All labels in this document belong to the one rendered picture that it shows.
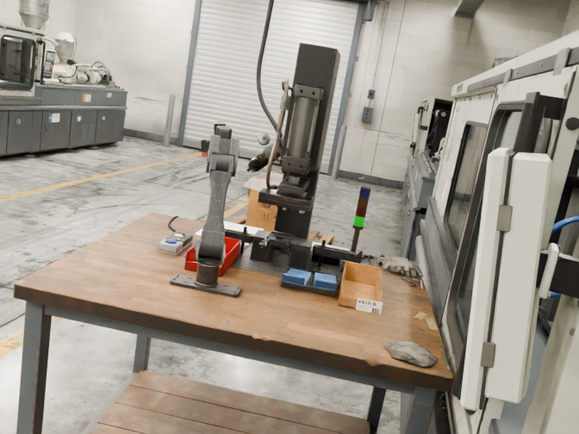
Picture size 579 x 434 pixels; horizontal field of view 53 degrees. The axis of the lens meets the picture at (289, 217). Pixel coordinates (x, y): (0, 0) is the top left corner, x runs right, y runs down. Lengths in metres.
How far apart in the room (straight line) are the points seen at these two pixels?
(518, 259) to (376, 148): 10.34
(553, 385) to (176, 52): 11.36
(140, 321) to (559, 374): 0.97
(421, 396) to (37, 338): 1.00
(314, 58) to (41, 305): 1.14
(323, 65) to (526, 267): 1.30
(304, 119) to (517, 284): 1.20
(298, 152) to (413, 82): 9.26
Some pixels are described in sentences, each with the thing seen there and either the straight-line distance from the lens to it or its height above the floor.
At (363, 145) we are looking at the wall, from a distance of 11.17.
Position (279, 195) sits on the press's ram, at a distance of 1.95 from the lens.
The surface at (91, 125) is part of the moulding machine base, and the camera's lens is 9.86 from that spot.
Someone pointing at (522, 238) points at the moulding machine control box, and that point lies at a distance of 0.86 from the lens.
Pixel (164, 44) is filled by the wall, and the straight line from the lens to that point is 12.11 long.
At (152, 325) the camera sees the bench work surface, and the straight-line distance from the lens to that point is 1.50.
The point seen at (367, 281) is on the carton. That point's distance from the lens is 1.96.
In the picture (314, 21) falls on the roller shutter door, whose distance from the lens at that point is 11.30.
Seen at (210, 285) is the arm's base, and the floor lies 0.92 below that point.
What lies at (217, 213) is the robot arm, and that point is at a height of 1.11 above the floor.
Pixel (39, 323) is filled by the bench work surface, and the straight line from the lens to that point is 1.67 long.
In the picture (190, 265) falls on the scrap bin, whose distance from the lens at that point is 1.81.
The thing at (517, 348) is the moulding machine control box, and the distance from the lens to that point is 0.90.
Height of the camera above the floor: 1.49
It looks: 12 degrees down
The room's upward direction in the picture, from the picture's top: 10 degrees clockwise
